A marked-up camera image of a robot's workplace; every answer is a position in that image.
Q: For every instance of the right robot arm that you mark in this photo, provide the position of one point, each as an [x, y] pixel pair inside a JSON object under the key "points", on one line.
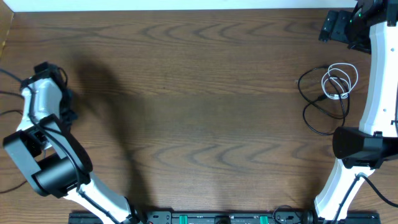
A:
{"points": [[371, 28]]}

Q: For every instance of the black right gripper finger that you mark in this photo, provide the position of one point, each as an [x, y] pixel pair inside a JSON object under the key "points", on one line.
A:
{"points": [[328, 26], [338, 31]]}

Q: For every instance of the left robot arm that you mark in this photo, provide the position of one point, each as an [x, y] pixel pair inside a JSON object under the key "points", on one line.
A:
{"points": [[50, 158]]}

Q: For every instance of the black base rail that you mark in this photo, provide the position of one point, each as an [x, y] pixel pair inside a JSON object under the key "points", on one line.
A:
{"points": [[282, 215]]}

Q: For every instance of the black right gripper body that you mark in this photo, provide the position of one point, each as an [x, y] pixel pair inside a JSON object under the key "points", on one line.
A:
{"points": [[359, 35]]}

